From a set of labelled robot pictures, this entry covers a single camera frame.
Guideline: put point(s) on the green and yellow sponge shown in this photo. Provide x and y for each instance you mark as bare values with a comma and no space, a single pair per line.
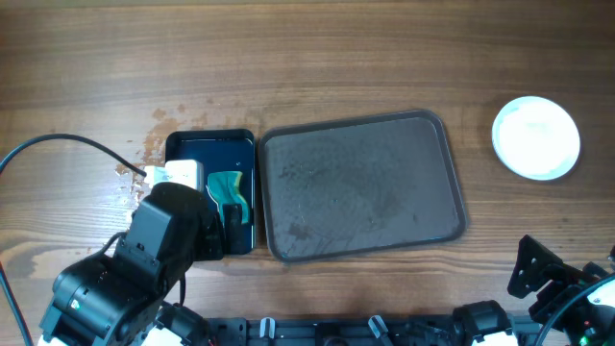
224,190

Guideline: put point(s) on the white plate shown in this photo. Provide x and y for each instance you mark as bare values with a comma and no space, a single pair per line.
536,139

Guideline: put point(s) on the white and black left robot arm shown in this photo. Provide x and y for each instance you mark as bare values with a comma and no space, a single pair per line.
120,299

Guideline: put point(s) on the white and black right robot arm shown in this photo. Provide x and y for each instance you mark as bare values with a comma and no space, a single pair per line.
576,302

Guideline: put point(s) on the dark blue water tray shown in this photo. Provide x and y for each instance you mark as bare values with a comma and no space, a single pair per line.
221,150

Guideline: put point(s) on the dark brown serving tray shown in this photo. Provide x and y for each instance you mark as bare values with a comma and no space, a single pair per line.
354,186

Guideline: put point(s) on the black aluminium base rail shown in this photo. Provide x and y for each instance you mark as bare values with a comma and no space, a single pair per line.
429,330

